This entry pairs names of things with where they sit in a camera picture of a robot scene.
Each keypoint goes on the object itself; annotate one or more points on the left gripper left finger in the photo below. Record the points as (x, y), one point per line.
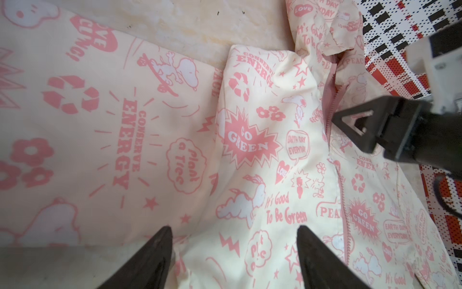
(148, 267)

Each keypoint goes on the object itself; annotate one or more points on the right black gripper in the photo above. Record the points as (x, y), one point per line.
(407, 130)

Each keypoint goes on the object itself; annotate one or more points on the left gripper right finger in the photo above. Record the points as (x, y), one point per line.
(320, 267)

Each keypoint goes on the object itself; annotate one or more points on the cream pink printed jacket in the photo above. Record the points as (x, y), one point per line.
(106, 138)

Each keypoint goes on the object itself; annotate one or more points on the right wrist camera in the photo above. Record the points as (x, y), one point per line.
(439, 56)

